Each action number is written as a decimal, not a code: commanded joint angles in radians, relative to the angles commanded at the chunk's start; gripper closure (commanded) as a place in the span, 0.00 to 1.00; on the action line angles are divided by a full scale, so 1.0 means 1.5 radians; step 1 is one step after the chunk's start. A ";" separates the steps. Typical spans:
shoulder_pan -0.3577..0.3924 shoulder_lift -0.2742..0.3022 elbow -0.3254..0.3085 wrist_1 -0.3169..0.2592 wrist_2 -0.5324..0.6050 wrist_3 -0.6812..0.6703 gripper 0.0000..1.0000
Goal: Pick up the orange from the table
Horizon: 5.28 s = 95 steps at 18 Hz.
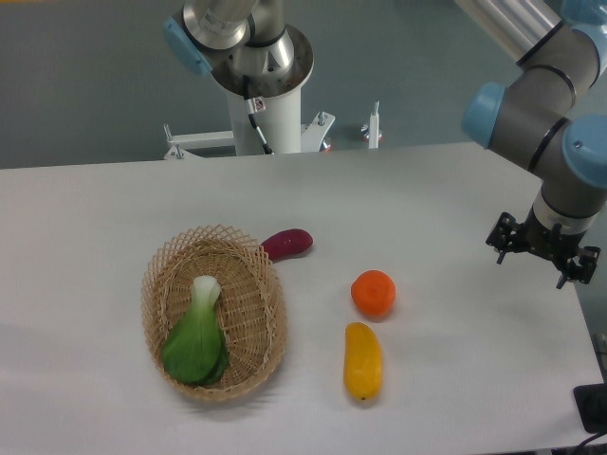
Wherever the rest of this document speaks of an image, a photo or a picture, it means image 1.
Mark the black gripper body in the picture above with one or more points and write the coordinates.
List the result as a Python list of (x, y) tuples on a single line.
[(553, 245)]

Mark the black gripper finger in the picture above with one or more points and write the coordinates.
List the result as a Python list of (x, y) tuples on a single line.
[(502, 236), (577, 265)]

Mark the orange fruit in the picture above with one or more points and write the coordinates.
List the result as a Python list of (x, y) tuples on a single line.
[(373, 293)]

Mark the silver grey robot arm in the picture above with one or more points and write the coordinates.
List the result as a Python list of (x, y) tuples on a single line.
[(525, 123)]

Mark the black device at table edge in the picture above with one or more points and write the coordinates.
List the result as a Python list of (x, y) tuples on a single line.
[(591, 404)]

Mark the yellow mango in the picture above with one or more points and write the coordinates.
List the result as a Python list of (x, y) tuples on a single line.
[(363, 362)]

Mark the purple sweet potato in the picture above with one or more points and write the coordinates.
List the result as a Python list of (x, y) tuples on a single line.
[(287, 243)]

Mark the woven bamboo basket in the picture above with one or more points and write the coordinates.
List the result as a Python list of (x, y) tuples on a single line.
[(250, 308)]

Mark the green bok choy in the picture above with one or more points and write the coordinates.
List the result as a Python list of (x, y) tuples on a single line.
[(195, 351)]

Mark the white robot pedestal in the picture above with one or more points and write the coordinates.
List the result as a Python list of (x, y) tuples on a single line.
[(263, 87)]

